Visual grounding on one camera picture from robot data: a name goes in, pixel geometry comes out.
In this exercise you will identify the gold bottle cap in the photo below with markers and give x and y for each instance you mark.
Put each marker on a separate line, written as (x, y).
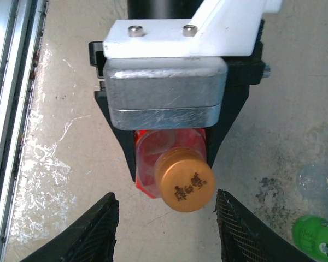
(186, 185)

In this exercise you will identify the aluminium front frame rail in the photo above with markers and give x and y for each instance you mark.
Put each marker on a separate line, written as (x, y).
(11, 82)

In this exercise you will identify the green plastic bottle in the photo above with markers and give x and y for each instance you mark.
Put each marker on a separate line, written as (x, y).
(311, 234)

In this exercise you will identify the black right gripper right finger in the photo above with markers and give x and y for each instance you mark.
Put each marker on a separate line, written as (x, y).
(243, 234)

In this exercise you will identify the clear bottle blue label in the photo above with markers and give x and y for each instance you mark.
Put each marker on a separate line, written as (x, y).
(314, 177)

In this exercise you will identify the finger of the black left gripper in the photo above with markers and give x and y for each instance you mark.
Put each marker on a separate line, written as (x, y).
(229, 109)
(120, 136)

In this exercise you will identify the red label plastic bottle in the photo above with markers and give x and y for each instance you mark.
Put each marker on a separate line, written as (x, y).
(147, 169)

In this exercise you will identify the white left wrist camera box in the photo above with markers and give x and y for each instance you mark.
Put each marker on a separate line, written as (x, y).
(164, 90)

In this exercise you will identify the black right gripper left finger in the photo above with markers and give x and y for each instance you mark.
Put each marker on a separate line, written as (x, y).
(93, 234)

